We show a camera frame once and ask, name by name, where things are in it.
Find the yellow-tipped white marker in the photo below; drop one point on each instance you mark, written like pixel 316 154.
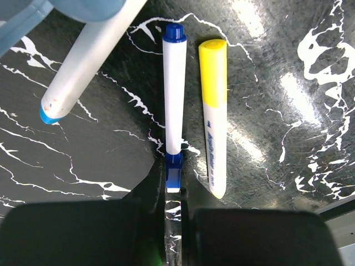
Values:
pixel 213 75

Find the light blue bin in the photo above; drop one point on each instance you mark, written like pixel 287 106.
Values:
pixel 19 17

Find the white marker blue tip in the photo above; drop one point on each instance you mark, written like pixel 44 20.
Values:
pixel 174 70

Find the white blue-capped marker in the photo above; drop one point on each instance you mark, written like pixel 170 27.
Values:
pixel 90 50

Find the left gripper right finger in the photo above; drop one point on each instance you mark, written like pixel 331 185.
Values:
pixel 217 234

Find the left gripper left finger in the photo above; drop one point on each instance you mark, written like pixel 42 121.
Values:
pixel 127 231

